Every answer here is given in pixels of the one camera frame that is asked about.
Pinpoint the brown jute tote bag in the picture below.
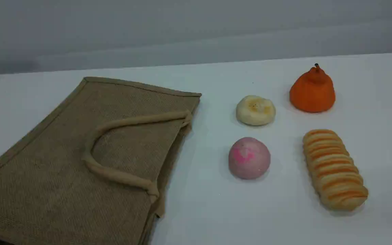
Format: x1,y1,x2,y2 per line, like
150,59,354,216
0,77,202,245

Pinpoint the pale round egg yolk pastry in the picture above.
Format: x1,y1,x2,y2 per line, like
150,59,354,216
236,95,276,127

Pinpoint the pink round bun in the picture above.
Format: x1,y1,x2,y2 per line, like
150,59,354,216
228,137,271,180

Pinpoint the orange pear-shaped fruit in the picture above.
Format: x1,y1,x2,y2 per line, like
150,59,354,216
289,63,336,113

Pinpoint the long striped bread loaf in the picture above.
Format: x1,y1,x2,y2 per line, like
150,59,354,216
302,129,369,211

